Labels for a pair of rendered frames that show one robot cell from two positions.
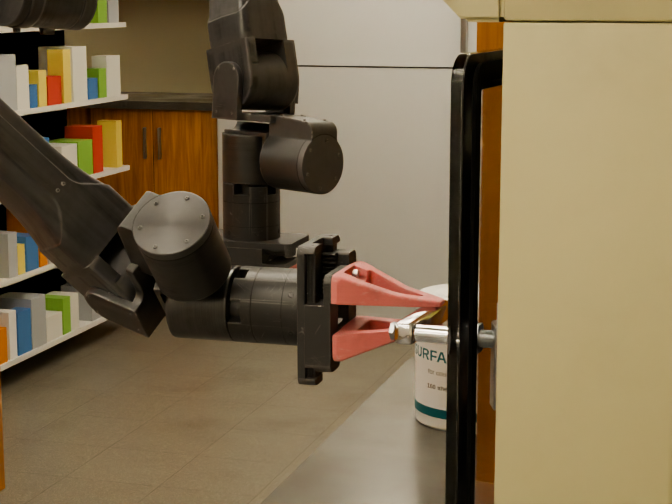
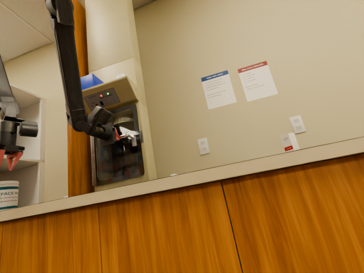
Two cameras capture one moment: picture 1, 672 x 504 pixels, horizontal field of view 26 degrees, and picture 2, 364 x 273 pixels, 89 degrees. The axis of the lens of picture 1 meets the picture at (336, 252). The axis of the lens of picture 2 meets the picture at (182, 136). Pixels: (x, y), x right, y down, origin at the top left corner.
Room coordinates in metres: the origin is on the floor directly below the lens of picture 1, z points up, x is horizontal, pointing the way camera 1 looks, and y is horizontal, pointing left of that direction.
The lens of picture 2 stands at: (0.78, 0.86, 0.89)
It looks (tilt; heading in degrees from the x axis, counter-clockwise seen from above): 16 degrees up; 265
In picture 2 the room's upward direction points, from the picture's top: 11 degrees counter-clockwise
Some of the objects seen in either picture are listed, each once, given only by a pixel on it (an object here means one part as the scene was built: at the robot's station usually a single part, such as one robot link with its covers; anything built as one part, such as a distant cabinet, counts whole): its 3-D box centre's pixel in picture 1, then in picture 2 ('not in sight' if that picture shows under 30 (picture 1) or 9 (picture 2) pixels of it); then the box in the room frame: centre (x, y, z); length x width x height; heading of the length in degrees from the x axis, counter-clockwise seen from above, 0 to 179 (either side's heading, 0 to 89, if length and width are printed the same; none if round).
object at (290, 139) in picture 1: (284, 126); (20, 123); (1.41, 0.05, 1.30); 0.11 x 0.09 x 0.12; 47
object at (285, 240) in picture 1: (251, 218); (6, 142); (1.43, 0.08, 1.21); 0.10 x 0.07 x 0.07; 73
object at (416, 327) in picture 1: (444, 323); (123, 137); (1.00, -0.08, 1.20); 0.10 x 0.05 x 0.03; 159
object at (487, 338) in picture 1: (491, 364); not in sight; (0.95, -0.10, 1.18); 0.02 x 0.02 x 0.06; 69
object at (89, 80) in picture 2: not in sight; (91, 86); (1.16, -0.12, 1.56); 0.10 x 0.10 x 0.09; 73
